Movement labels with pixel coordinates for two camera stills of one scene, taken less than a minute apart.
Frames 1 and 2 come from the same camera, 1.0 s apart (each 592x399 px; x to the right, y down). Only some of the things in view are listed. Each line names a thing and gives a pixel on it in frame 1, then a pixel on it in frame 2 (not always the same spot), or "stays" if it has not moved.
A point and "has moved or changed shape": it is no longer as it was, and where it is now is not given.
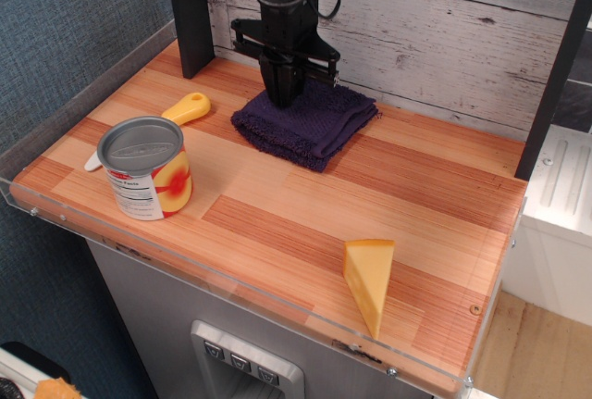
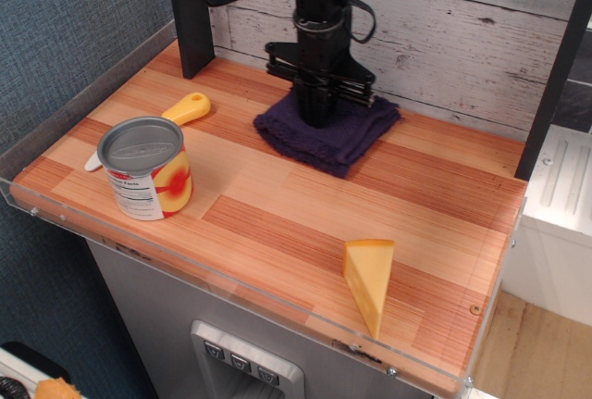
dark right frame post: (548, 111) stays
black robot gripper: (289, 25) -> (323, 49)
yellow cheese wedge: (366, 268) stays
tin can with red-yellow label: (149, 168) stays
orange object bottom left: (56, 388) stays
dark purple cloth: (311, 132) has moved or changed shape
